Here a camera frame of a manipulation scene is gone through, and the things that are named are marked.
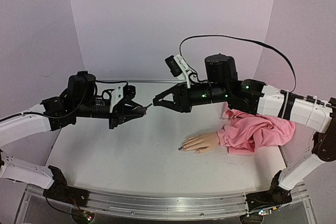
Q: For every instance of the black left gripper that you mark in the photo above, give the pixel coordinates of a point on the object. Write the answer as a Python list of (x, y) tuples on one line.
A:
[(122, 112)]

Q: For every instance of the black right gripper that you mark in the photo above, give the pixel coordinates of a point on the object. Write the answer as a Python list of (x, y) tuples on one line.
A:
[(181, 98)]

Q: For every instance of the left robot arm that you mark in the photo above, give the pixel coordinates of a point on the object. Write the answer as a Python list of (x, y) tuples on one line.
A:
[(80, 99)]

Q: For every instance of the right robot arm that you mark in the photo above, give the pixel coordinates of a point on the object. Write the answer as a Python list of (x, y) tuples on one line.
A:
[(256, 98)]

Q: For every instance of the mannequin hand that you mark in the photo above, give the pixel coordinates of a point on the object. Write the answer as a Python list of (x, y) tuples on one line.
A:
[(202, 143)]

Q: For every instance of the pink hoodie cloth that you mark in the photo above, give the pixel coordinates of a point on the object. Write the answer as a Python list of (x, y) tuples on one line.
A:
[(244, 134)]

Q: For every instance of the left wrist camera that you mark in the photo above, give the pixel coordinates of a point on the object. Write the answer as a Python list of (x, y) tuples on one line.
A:
[(121, 95)]

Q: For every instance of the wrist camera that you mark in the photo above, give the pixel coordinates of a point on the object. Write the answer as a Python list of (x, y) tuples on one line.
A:
[(180, 69), (121, 95)]

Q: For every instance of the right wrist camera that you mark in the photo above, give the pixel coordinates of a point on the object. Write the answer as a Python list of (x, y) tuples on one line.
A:
[(180, 69)]

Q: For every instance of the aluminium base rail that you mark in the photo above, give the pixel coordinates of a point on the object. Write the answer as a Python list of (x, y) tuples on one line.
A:
[(252, 206)]

